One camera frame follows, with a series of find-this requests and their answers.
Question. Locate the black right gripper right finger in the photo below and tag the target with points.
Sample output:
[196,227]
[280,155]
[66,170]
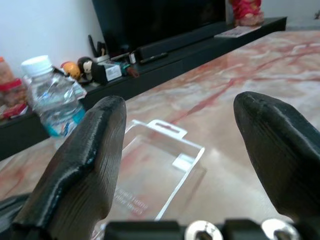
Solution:
[282,155]

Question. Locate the printed booklet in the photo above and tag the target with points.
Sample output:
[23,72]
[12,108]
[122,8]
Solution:
[236,32]

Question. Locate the brown monkey plush toy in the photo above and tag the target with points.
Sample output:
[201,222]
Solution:
[87,66]

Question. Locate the black television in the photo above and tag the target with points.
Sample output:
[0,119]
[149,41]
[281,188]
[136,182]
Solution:
[162,20]

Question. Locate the black slim remote control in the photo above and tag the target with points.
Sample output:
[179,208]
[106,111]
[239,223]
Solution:
[153,58]

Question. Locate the clear plastic packaging box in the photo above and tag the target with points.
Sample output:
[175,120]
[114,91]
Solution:
[155,160]

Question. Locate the red figurine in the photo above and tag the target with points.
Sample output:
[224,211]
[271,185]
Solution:
[246,12]

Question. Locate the clear water bottle white cap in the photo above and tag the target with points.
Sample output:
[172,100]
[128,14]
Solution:
[55,100]

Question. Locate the white green small box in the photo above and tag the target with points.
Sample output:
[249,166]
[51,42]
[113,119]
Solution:
[112,72]

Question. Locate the snack jar orange lid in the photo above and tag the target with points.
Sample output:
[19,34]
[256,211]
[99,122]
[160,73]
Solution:
[5,70]

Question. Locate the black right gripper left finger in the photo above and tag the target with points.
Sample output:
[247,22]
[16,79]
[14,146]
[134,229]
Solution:
[82,162]

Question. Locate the small white carton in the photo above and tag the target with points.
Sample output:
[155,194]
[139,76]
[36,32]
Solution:
[132,58]

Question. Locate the orange round toy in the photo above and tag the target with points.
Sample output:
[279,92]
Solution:
[72,70]

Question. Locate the black upright remote control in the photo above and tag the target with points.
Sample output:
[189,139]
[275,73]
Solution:
[91,46]

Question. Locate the black low TV console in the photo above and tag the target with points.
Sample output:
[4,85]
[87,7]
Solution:
[175,67]

